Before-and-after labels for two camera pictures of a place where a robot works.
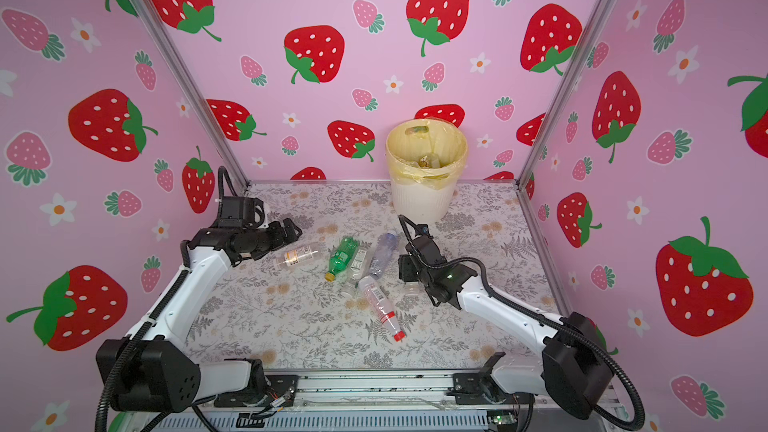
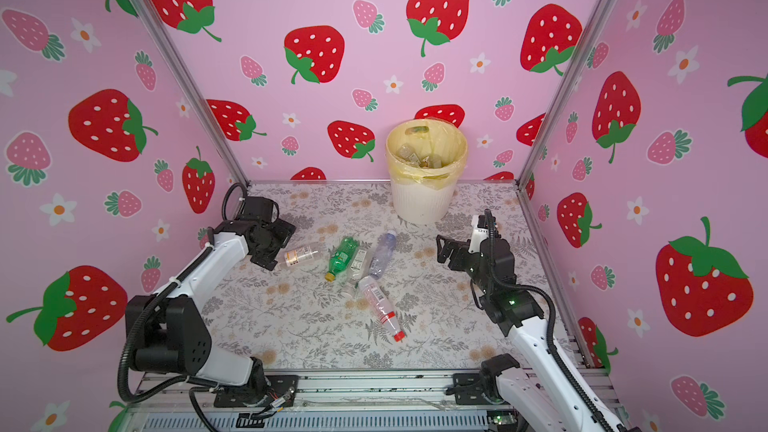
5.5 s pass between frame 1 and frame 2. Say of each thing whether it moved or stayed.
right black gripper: moved
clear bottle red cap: stayed
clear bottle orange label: stayed
